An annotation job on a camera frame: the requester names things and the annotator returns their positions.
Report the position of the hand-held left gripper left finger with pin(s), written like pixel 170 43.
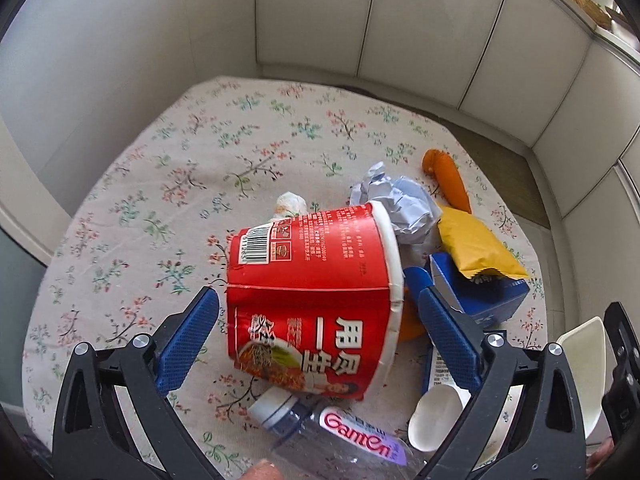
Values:
pixel 187 340

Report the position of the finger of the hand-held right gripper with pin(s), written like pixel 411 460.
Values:
pixel 625 360

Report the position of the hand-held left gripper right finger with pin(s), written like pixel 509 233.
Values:
pixel 450 340

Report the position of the white plastic bin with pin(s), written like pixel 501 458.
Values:
pixel 585 370

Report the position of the blue and white carton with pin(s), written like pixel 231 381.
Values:
pixel 500 300

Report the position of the yellow snack packet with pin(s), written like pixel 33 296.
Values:
pixel 475 245

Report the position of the clear plastic water bottle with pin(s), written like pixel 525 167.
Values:
pixel 350 425

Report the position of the red instant noodle cup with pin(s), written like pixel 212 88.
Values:
pixel 320 280

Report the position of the grey paper ball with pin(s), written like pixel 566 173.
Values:
pixel 400 205

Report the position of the orange crumpled wrapper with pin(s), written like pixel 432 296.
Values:
pixel 450 180
pixel 410 322

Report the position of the white paper cup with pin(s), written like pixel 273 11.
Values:
pixel 437 420

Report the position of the small crumpled white tissue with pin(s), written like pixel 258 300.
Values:
pixel 291 205

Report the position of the floral tablecloth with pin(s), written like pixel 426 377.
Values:
pixel 200 160

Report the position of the white kitchen cabinets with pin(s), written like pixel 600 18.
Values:
pixel 425 35

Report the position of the wicker basket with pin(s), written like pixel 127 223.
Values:
pixel 587 5

